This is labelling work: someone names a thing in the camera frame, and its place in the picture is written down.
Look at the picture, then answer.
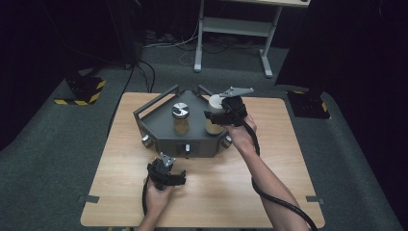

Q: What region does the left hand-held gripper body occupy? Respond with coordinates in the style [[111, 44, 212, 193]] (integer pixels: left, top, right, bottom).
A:
[[146, 152, 178, 192]]

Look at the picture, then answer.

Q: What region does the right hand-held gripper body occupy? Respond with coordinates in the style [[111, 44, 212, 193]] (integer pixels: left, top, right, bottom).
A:
[[218, 86, 255, 128]]

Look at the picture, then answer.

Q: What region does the white-lidded glass jar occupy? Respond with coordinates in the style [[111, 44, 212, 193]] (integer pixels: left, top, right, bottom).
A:
[[204, 93, 227, 136]]

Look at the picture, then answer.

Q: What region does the dark grey jar rack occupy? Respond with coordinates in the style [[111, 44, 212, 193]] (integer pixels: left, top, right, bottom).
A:
[[133, 84, 234, 159]]

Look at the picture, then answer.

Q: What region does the person's right hand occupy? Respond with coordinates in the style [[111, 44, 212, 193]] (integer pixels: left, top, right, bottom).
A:
[[222, 114, 258, 156]]

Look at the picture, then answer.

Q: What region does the silver-lidded glass jar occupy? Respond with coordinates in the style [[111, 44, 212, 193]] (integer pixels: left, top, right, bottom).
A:
[[171, 102, 191, 136]]

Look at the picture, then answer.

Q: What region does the hazard-striped black stand base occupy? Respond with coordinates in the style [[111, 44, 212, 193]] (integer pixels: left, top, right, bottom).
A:
[[286, 89, 332, 120], [53, 74, 107, 107]]

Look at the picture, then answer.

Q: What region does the grey tape strip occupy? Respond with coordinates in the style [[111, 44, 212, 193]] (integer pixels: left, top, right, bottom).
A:
[[77, 194, 101, 205], [305, 194, 325, 205]]

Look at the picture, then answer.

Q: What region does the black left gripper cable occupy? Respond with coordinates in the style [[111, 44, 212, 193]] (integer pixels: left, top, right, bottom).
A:
[[141, 177, 151, 217]]

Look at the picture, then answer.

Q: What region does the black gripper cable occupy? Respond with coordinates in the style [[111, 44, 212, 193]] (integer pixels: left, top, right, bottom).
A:
[[242, 119, 319, 231], [141, 177, 151, 217]]

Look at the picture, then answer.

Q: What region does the white floor cable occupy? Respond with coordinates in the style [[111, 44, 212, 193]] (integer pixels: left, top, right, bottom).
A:
[[142, 18, 201, 66]]

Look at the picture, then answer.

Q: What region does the black floor cable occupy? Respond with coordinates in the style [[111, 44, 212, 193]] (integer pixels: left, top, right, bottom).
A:
[[107, 59, 157, 136]]

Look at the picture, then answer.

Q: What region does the white metal desk frame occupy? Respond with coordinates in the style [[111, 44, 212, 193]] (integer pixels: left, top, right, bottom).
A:
[[193, 0, 312, 79]]

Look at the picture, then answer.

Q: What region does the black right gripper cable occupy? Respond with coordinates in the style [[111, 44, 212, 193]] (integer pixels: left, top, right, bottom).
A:
[[242, 119, 319, 231]]

